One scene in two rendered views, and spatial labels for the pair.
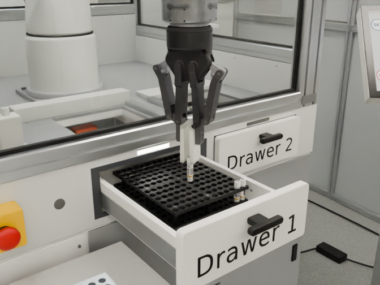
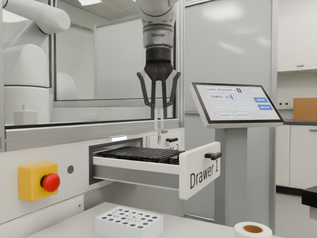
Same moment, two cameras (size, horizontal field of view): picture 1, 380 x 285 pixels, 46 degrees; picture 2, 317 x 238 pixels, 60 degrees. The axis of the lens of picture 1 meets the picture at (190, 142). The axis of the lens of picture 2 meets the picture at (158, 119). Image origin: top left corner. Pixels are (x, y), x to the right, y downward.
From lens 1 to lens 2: 0.41 m
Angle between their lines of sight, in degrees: 30
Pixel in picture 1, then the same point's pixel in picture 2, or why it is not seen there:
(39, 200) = (59, 164)
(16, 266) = (40, 219)
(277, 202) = (212, 148)
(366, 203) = (188, 210)
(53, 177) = (68, 148)
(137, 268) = not seen: hidden behind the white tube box
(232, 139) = (155, 139)
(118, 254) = (110, 207)
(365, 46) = (199, 100)
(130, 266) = not seen: hidden behind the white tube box
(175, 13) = (156, 38)
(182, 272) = (185, 182)
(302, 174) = not seen: hidden behind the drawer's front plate
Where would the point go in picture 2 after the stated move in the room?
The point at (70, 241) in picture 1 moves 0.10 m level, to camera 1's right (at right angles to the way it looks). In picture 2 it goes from (74, 201) to (111, 196)
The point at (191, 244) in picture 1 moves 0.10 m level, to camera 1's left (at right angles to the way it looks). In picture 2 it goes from (188, 162) to (149, 166)
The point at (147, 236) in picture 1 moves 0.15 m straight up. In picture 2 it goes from (143, 177) to (143, 119)
